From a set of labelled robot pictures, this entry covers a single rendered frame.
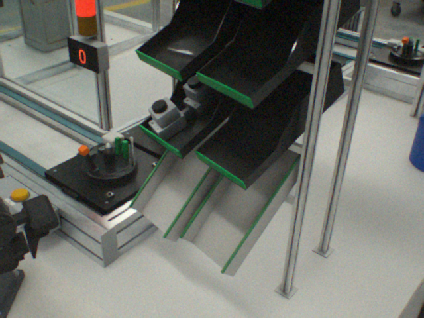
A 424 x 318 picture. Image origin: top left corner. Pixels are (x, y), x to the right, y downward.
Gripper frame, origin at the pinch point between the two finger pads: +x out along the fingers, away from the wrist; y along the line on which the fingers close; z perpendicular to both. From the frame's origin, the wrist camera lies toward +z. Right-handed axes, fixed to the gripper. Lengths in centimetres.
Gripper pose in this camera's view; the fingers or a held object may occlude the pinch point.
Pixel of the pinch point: (0, 254)
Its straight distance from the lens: 84.1
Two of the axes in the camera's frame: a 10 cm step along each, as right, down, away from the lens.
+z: 5.0, 5.8, -6.4
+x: 0.2, 7.4, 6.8
